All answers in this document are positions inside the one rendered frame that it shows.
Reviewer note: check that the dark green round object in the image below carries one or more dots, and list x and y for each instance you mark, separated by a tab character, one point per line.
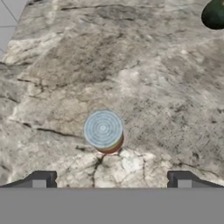
214	14

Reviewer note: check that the red and green tin can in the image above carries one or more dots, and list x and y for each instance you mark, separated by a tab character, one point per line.
103	130

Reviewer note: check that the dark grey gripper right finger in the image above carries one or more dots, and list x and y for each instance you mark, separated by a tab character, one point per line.
180	178

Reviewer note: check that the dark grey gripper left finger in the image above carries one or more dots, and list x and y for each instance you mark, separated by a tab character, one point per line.
43	178

